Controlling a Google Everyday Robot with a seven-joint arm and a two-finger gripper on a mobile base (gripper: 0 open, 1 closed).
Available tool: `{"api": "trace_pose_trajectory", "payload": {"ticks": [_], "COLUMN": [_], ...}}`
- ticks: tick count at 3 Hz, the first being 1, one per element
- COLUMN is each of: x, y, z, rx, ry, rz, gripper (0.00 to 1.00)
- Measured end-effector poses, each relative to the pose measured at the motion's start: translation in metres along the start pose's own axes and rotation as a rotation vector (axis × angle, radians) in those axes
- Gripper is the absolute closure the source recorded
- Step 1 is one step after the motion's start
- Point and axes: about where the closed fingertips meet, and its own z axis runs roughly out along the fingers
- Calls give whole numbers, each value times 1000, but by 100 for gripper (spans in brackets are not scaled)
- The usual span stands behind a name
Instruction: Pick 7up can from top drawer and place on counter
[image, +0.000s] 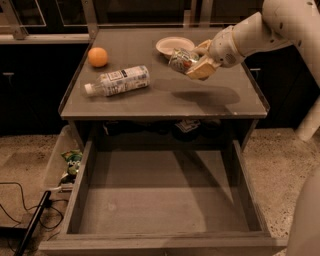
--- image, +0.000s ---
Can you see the green snack bag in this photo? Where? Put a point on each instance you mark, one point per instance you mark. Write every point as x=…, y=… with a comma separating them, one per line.
x=73, y=159

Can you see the dark items behind drawer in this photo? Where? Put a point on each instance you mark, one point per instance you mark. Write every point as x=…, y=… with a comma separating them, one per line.
x=182, y=130

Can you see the green 7up soda can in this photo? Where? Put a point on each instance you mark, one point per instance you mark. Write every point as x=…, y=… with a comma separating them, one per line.
x=182, y=60

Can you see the white paper bowl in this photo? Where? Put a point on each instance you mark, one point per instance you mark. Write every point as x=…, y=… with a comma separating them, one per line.
x=166, y=45

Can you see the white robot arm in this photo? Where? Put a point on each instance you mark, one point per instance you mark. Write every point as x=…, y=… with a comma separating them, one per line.
x=279, y=24

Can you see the black flat bar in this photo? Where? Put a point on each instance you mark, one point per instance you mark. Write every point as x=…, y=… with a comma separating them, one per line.
x=32, y=224

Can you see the clear plastic water bottle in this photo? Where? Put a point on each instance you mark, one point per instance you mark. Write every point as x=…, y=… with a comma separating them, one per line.
x=117, y=82

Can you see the open grey top drawer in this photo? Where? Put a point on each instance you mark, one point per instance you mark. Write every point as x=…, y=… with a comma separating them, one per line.
x=163, y=202

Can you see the orange fruit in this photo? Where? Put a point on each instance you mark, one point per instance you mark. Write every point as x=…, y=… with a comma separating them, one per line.
x=97, y=57

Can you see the clear plastic bin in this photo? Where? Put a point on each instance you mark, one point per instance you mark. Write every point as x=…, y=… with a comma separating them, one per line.
x=57, y=166

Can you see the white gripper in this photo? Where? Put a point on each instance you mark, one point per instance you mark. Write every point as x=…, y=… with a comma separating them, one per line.
x=222, y=47

